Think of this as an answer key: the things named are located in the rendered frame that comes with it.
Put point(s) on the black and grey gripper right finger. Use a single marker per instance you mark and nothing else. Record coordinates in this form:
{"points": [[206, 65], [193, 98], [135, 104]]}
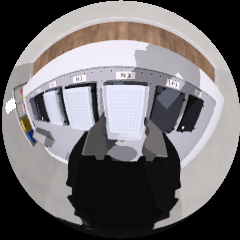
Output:
{"points": [[158, 148]]}

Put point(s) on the grey operator panel with coloured keys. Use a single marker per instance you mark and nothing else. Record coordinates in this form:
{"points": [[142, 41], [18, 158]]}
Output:
{"points": [[43, 137]]}

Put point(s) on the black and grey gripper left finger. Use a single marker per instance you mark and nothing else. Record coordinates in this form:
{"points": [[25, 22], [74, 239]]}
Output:
{"points": [[90, 147]]}

